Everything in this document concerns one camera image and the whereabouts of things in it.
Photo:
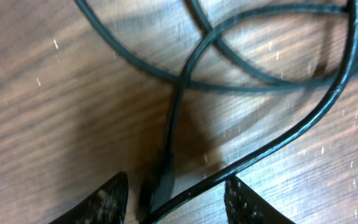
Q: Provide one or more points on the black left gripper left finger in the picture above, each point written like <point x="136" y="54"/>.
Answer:
<point x="106" y="205"/>

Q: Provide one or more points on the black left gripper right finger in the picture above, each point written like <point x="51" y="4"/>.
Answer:
<point x="245" y="206"/>

